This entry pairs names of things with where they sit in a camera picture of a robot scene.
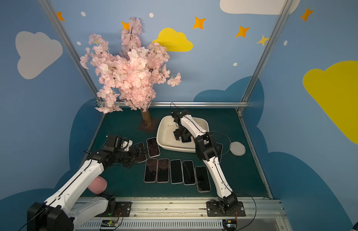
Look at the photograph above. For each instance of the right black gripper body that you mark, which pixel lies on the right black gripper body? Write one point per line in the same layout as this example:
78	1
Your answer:
182	132

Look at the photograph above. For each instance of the pink cherry blossom tree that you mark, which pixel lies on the pink cherry blossom tree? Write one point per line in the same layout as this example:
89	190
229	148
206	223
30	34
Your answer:
130	76

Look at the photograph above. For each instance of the phone rose case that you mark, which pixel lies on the phone rose case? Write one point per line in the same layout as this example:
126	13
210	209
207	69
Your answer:
150	174

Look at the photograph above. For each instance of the brown tree base plate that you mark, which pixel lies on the brown tree base plate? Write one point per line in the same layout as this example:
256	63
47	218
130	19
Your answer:
151	129

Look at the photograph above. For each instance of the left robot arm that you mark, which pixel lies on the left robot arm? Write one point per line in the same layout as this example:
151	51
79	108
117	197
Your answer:
56	213

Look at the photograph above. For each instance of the phone salmon case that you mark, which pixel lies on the phone salmon case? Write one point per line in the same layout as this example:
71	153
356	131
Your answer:
219	150

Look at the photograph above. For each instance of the pink spray bottle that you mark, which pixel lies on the pink spray bottle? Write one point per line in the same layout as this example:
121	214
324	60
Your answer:
98	185

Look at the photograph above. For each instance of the phone cream case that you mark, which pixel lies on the phone cream case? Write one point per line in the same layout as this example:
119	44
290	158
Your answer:
153	147

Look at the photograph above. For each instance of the phone grey case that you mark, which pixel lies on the phone grey case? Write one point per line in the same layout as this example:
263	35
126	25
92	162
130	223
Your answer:
140	153

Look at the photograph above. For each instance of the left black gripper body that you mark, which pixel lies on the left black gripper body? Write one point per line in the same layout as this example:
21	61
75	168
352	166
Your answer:
132	154

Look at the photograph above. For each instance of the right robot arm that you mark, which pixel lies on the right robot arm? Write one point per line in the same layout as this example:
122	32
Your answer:
205	149

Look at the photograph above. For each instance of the phone blue case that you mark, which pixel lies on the phone blue case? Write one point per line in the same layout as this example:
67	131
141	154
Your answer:
186	139

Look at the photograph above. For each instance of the circuit board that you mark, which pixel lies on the circuit board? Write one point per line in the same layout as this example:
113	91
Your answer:
109	224
229	225

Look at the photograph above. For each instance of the white round lid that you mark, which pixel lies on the white round lid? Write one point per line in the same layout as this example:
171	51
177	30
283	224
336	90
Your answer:
237	149

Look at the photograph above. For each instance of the phone coral case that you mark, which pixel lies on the phone coral case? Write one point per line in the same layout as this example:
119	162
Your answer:
163	172

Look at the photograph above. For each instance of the phone white case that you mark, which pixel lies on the phone white case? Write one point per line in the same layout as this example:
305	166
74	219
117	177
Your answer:
188	172

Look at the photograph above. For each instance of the phone light pink case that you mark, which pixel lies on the phone light pink case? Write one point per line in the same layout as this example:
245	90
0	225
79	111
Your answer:
202	179

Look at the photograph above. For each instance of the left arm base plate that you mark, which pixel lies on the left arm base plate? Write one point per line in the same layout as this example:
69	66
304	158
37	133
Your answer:
117	209

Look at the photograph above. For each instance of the left circuit board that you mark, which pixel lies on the left circuit board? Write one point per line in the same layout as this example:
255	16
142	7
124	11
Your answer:
109	224

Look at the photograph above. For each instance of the right circuit board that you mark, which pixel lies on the right circuit board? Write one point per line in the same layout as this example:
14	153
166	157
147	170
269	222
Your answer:
229	225

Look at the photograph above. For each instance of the white plastic storage box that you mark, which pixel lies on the white plastic storage box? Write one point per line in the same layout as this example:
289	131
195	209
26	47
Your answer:
165	134

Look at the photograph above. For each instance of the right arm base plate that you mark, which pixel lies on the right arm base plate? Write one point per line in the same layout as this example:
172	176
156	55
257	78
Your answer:
215	209

